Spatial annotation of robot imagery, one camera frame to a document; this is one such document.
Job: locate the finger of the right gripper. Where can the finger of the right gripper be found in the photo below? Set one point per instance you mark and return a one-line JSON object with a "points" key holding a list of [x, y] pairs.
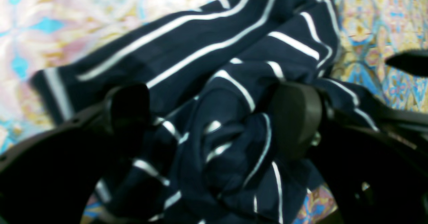
{"points": [[414, 62]]}

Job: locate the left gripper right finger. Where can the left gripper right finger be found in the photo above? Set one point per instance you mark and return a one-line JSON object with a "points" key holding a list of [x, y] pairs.
{"points": [[375, 177]]}

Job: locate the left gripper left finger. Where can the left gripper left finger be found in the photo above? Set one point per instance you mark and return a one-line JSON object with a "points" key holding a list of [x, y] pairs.
{"points": [[48, 178]]}

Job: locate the navy white striped T-shirt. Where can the navy white striped T-shirt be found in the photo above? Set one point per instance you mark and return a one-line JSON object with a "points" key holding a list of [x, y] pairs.
{"points": [[208, 155]]}

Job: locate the patterned pastel tablecloth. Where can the patterned pastel tablecloth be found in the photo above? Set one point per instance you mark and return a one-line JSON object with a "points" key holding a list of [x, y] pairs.
{"points": [[37, 34]]}

